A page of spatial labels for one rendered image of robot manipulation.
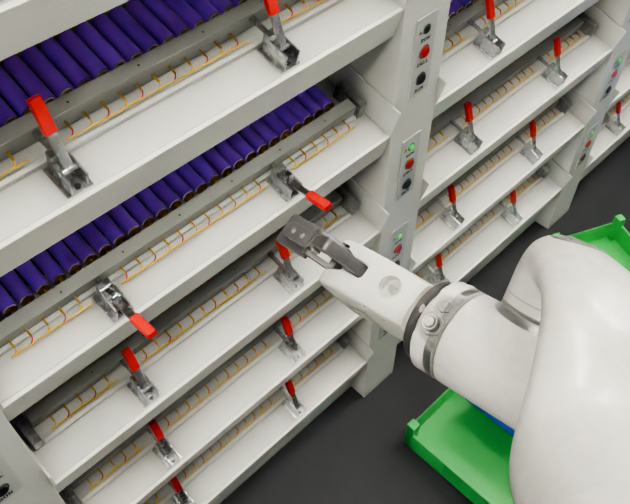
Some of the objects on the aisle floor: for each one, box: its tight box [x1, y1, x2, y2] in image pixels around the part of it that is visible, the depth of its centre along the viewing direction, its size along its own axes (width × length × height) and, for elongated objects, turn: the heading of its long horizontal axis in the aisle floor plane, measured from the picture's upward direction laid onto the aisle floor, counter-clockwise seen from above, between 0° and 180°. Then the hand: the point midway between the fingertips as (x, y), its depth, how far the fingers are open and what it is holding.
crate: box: [403, 388, 514, 504], centre depth 150 cm, size 30×20×8 cm
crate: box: [553, 214, 630, 297], centre depth 178 cm, size 30×20×8 cm
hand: (315, 252), depth 74 cm, fingers open, 8 cm apart
